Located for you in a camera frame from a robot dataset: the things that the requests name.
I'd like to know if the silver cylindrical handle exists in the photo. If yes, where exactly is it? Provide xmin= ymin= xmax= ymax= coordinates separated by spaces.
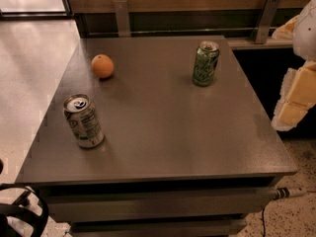
xmin=276 ymin=188 xmax=307 ymax=199

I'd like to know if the orange fruit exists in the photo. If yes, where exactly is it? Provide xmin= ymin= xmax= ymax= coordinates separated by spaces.
xmin=91 ymin=54 xmax=114 ymax=79

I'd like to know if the grey drawer cabinet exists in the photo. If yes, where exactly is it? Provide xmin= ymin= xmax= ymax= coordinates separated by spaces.
xmin=18 ymin=37 xmax=296 ymax=237

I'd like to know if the left metal bracket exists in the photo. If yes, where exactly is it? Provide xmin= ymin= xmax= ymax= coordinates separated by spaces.
xmin=114 ymin=0 xmax=131 ymax=38

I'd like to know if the right metal bracket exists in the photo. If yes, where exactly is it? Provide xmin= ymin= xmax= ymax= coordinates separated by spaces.
xmin=252 ymin=0 xmax=280 ymax=44

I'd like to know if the black cable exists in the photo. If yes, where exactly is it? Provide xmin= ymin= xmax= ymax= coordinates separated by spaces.
xmin=261 ymin=206 xmax=267 ymax=237

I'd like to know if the black chair base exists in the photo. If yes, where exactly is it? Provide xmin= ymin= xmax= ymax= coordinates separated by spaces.
xmin=0 ymin=184 xmax=49 ymax=237

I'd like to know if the green soda can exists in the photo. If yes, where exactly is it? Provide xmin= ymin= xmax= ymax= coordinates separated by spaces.
xmin=193 ymin=40 xmax=219 ymax=87

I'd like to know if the metal bracket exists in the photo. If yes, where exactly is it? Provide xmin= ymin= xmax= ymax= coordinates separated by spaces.
xmin=252 ymin=0 xmax=280 ymax=44
xmin=114 ymin=0 xmax=131 ymax=38

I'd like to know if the silver soda can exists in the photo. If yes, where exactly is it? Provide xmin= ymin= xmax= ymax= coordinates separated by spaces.
xmin=63 ymin=94 xmax=105 ymax=148

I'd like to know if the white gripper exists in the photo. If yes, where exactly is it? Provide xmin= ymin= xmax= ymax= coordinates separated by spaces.
xmin=272 ymin=0 xmax=316 ymax=131

